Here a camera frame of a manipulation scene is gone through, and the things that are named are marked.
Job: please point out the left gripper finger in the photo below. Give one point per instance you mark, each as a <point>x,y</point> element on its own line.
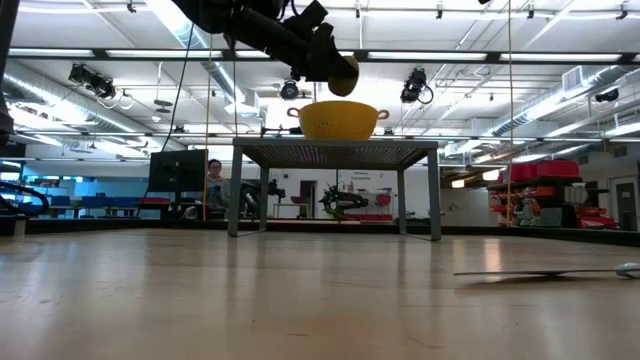
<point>332,67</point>

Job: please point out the yellow plastic colander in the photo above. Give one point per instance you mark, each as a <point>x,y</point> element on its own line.
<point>340,122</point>

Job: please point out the black background robot arm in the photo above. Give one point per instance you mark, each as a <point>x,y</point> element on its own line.
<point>260,197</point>

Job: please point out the black-green background robot arm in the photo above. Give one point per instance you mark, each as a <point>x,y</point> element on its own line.
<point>345,202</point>

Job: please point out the black overhead light bar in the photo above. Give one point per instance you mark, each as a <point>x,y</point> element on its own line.
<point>425,56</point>

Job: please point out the grey perforated metal stand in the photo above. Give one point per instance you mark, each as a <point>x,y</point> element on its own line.
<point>340,157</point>

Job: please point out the person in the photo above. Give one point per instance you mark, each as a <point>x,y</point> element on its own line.
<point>217,192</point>

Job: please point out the black background monitor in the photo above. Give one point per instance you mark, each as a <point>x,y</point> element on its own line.
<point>175,170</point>

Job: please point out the red storage bin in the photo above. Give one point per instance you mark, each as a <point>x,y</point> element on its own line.
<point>524,171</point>
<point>559,170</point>

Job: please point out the black storage shelf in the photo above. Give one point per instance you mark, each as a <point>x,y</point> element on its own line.
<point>535,185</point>

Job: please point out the grey door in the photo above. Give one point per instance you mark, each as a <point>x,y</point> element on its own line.
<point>626,200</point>

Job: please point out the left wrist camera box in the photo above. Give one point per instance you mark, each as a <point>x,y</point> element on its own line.
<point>312,15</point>

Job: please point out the black ceiling-mounted camera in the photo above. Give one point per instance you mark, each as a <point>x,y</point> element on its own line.
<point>92,82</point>
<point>412,87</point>
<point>606,95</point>

